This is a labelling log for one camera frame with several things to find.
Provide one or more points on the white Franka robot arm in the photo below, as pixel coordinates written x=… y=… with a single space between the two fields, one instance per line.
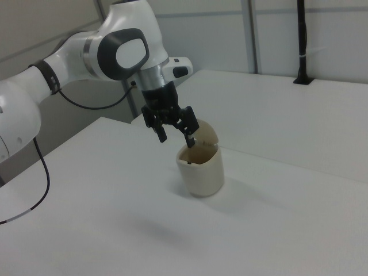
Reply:
x=126 y=34

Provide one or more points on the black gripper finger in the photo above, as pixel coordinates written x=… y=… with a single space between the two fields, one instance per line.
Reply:
x=156 y=126
x=188 y=120

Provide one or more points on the small white trash can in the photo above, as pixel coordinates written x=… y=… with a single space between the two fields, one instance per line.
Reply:
x=204 y=175

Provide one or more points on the black pole with clamp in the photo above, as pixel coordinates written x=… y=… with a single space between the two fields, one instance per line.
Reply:
x=302 y=34

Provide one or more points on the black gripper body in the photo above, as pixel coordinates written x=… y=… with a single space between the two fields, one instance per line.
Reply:
x=161 y=96

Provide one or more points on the beige trash can lid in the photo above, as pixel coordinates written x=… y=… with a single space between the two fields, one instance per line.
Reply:
x=207 y=133

